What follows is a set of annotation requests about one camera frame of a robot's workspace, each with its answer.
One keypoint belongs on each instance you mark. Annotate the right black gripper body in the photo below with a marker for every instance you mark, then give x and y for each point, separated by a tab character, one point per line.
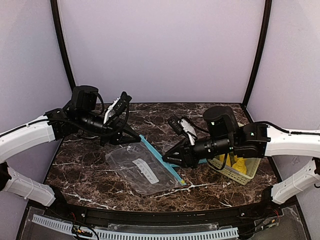
188	153

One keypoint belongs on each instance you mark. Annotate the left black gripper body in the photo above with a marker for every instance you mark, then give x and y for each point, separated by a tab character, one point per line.
116	132

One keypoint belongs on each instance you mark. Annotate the clear zip bag blue zipper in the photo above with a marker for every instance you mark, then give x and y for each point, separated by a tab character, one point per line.
143	168

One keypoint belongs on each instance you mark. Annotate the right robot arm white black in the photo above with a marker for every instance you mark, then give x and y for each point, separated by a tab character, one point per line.
254	140

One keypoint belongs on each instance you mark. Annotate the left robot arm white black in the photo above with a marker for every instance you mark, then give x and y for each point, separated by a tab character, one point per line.
110	125

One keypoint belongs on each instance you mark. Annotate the yellow toy pear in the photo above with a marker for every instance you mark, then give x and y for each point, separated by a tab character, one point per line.
240	164

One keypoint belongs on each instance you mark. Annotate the pale green plastic basket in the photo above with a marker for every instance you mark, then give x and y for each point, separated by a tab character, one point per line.
251	164

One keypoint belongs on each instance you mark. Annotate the black front table rail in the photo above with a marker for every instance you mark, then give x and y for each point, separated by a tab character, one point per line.
235	216

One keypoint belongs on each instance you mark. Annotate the white slotted cable duct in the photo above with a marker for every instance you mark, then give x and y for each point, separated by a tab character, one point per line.
84	233

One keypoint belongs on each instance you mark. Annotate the left black frame post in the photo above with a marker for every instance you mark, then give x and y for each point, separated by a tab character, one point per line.
62	45

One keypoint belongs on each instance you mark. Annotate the black frame post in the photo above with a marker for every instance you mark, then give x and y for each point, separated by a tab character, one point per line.
62	45
259	52

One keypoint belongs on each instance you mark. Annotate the right black frame post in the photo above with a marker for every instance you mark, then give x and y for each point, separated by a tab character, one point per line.
259	52

